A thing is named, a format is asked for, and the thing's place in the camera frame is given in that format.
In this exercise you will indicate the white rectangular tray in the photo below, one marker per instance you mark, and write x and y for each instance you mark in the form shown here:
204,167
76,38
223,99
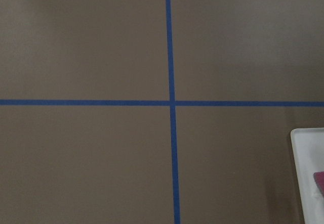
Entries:
307,145

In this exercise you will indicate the magenta microfiber cloth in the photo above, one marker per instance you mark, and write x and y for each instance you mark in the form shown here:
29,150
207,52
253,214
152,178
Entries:
319,180

